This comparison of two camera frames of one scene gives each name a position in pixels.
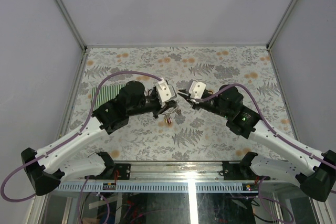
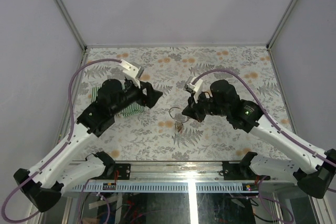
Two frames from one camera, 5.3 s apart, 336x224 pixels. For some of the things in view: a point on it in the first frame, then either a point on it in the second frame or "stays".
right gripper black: (186, 96) -> (193, 109)
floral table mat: (186, 132) stays
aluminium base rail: (171, 171) stays
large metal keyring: (167, 118) -> (179, 118)
